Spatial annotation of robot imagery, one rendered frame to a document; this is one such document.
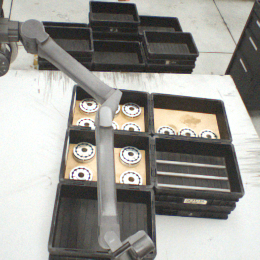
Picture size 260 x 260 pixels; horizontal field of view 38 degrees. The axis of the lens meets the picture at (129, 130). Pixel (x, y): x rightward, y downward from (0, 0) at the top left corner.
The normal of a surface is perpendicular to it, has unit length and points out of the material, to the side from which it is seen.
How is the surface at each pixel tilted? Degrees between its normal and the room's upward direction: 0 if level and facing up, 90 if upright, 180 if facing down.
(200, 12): 0
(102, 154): 20
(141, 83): 0
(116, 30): 90
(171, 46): 0
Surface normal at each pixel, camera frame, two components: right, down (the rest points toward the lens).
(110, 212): 0.20, -0.56
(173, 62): 0.12, 0.75
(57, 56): 0.14, -0.32
